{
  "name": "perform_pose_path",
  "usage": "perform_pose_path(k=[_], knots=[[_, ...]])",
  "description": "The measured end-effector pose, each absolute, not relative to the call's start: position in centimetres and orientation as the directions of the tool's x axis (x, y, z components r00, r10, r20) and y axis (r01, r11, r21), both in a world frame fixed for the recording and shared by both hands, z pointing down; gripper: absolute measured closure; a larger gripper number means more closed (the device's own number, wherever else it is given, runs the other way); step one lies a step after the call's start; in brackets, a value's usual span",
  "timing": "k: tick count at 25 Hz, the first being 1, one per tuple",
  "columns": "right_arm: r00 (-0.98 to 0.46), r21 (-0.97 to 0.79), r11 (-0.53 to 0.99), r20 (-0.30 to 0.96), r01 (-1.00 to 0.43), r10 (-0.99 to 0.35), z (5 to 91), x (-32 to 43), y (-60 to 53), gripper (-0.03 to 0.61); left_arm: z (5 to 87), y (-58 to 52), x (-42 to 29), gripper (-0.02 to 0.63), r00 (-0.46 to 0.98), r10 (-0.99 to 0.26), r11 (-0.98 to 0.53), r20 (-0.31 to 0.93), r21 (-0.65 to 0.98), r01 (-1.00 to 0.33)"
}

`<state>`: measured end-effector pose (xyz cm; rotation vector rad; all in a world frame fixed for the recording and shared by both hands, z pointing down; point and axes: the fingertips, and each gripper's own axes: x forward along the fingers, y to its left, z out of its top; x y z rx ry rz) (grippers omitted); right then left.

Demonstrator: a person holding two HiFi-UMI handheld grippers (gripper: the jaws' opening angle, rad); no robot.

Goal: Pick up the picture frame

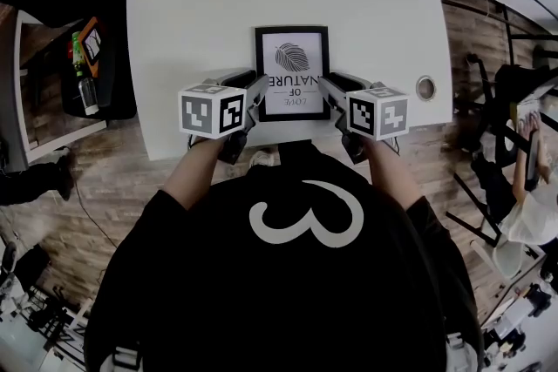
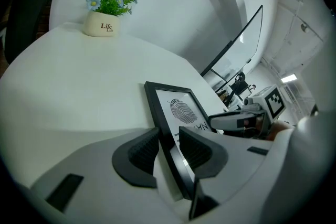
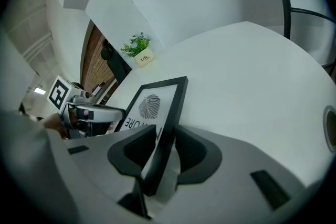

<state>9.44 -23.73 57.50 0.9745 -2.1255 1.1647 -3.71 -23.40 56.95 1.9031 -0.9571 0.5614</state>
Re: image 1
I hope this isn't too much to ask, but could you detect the grey harness strap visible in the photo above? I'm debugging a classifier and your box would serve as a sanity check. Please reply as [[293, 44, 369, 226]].
[[102, 343, 145, 372], [444, 333, 480, 372]]

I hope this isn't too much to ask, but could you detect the black framed leaf print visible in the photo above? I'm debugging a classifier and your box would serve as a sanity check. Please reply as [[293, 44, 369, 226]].
[[255, 25, 331, 122]]

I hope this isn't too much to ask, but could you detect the dark table with white legs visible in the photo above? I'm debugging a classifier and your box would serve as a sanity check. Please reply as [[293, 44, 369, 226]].
[[0, 10, 108, 165]]

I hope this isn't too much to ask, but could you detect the person's right forearm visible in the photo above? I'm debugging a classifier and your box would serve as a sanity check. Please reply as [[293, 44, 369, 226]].
[[361, 139, 426, 213]]

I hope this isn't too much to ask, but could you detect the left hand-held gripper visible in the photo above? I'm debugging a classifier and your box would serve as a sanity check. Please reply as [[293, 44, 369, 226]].
[[177, 68, 270, 166]]

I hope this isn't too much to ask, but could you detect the person's white shoe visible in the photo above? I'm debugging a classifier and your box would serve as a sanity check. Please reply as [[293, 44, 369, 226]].
[[250, 150, 280, 167]]

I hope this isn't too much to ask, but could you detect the black floor cable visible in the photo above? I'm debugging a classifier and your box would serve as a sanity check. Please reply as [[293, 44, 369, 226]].
[[71, 180, 119, 249]]

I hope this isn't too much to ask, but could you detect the clear bottle with white cap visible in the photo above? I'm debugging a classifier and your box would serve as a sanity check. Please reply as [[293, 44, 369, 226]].
[[77, 71, 100, 116]]

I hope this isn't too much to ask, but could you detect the orange block with printed marker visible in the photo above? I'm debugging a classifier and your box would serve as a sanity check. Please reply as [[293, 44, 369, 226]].
[[80, 16, 108, 78]]

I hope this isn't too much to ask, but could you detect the person's left forearm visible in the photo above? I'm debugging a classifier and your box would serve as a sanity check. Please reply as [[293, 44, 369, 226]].
[[163, 137, 236, 213]]

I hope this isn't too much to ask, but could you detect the person's black printed shirt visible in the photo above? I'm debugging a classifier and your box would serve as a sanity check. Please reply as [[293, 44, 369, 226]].
[[85, 141, 485, 372]]

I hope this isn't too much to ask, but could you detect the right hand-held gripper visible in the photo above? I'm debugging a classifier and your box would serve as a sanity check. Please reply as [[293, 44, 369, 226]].
[[317, 71, 410, 166]]

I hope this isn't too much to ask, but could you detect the green drink bottle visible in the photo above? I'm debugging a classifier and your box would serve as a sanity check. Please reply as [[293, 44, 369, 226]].
[[71, 30, 85, 73]]

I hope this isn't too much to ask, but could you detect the white plastic chair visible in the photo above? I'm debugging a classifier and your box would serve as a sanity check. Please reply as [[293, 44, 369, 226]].
[[470, 230, 546, 280]]

